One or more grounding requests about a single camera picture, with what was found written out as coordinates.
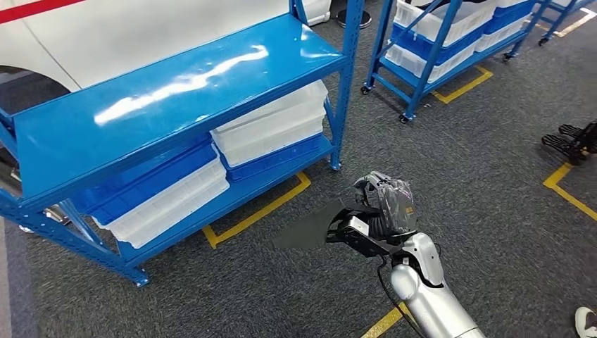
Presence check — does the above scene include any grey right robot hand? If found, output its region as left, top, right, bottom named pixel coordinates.
left=353, top=171, right=419, bottom=237

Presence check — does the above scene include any black plastic mounting plate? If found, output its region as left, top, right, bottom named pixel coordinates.
left=272, top=198, right=374, bottom=251

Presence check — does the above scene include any blue wheeled shelf rack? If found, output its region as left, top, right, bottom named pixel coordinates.
left=360, top=0, right=553, bottom=125
left=536, top=0, right=597, bottom=48

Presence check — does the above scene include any blue metal shelf rack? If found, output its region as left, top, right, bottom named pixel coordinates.
left=0, top=0, right=365, bottom=288

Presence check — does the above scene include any yellow floor tape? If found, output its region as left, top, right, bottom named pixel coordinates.
left=431, top=65, right=494, bottom=105
left=201, top=171, right=313, bottom=250

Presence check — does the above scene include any steel stanchion round base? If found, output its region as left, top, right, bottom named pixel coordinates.
left=335, top=8, right=373, bottom=30

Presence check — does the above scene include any white car red stripe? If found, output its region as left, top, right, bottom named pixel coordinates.
left=0, top=0, right=333, bottom=92

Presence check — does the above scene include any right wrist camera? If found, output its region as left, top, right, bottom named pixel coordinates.
left=325, top=208, right=408, bottom=259

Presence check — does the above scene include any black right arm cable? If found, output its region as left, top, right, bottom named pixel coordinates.
left=375, top=253, right=421, bottom=338

